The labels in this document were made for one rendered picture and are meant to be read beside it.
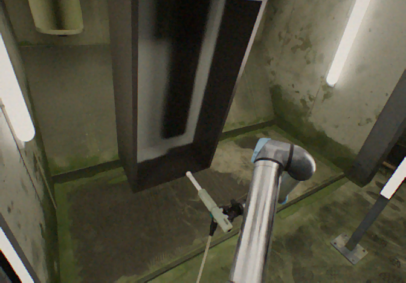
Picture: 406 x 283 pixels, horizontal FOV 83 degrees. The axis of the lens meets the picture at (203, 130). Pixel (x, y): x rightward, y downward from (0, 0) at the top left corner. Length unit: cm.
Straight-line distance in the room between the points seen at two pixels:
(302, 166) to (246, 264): 43
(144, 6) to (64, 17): 94
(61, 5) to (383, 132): 286
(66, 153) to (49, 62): 81
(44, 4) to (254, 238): 194
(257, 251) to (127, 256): 119
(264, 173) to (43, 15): 182
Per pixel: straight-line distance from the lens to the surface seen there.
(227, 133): 286
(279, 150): 96
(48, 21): 211
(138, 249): 186
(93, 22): 249
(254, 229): 83
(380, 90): 264
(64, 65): 246
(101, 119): 237
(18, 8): 246
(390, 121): 266
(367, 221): 207
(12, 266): 98
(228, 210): 147
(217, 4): 147
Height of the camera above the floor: 163
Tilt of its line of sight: 32 degrees down
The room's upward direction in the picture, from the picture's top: 6 degrees clockwise
